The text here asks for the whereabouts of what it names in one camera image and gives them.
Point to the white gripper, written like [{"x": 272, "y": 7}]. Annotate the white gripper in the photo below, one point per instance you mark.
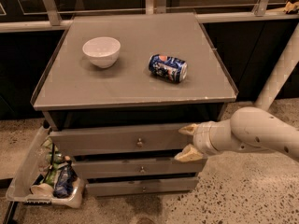
[{"x": 199, "y": 137}]

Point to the grey top drawer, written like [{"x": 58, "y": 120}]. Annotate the grey top drawer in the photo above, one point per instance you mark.
[{"x": 122, "y": 139}]

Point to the grey drawer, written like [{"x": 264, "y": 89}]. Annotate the grey drawer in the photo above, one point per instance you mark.
[
  {"x": 135, "y": 167},
  {"x": 122, "y": 139},
  {"x": 142, "y": 186}
]

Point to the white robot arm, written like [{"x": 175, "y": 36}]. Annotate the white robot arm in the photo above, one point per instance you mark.
[{"x": 248, "y": 130}]

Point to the metal drawer knob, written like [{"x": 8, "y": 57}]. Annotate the metal drawer knob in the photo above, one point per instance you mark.
[{"x": 139, "y": 143}]

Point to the grey drawer cabinet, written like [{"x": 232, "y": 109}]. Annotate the grey drawer cabinet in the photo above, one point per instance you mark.
[{"x": 71, "y": 82}]

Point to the grey bottom drawer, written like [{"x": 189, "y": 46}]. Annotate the grey bottom drawer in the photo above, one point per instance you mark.
[{"x": 142, "y": 186}]

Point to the grey middle drawer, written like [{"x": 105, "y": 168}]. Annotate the grey middle drawer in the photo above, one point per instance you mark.
[{"x": 135, "y": 167}]

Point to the blue soda can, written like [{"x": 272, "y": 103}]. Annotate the blue soda can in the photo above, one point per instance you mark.
[{"x": 171, "y": 68}]

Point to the white diagonal support pole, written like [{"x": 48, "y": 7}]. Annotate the white diagonal support pole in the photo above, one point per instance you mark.
[{"x": 287, "y": 61}]

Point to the white ceramic bowl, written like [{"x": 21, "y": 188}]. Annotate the white ceramic bowl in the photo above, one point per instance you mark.
[{"x": 102, "y": 51}]

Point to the blue snack bag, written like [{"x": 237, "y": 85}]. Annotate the blue snack bag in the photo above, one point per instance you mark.
[{"x": 63, "y": 187}]

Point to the white paper cup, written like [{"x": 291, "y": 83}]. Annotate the white paper cup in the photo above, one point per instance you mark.
[{"x": 43, "y": 189}]

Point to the clear plastic bin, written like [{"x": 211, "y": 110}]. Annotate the clear plastic bin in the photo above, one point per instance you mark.
[{"x": 28, "y": 174}]

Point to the metal railing frame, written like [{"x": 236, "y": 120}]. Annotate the metal railing frame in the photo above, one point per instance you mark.
[{"x": 46, "y": 15}]

